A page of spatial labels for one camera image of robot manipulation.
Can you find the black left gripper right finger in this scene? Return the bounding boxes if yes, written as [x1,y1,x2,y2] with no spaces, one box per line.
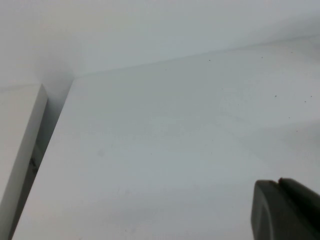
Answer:
[279,177,320,226]

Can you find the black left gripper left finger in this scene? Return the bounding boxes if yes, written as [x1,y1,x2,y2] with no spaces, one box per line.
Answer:
[251,179,320,240]

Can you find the white side board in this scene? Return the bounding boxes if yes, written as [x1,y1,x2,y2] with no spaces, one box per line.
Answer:
[0,83,49,240]

